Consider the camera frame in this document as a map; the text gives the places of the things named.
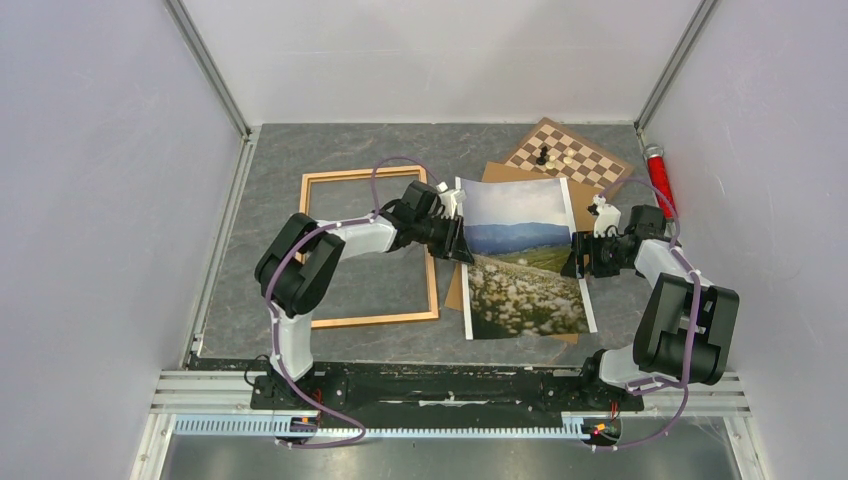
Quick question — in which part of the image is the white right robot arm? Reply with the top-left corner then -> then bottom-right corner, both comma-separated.
561,197 -> 740,408

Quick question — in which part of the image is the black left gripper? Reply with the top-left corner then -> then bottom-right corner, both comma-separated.
413,213 -> 475,266

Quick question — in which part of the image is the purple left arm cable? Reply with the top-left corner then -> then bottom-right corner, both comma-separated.
263,156 -> 440,450

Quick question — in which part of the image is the right corner aluminium post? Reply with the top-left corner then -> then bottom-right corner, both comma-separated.
634,0 -> 720,135

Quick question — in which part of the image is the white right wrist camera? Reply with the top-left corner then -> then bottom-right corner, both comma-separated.
587,195 -> 621,238

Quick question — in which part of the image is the black chess piece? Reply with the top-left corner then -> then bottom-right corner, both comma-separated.
535,145 -> 549,166

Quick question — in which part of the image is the white toothed cable rail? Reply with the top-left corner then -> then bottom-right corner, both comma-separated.
170,414 -> 624,440

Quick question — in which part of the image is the wooden chessboard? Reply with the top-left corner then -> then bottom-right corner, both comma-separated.
503,117 -> 635,189

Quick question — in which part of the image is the left corner aluminium post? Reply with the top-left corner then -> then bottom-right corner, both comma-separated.
163,0 -> 252,139

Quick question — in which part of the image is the corner aluminium post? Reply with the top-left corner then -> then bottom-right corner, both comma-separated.
163,0 -> 252,139
634,0 -> 720,135

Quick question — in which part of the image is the landscape photo print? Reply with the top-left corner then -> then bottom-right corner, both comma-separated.
455,176 -> 599,342

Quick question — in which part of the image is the aluminium table edge rail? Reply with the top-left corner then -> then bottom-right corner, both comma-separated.
151,363 -> 751,418

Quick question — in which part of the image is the wooden picture frame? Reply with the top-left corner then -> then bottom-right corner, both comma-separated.
300,166 -> 439,329

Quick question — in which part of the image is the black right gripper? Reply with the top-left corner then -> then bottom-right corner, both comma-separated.
560,231 -> 630,279

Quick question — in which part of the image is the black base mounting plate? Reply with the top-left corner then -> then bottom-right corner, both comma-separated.
250,362 -> 644,430

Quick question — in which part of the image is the red cylinder tool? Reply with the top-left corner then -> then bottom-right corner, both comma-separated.
643,144 -> 676,221

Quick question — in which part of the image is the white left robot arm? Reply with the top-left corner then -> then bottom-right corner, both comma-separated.
254,180 -> 474,408

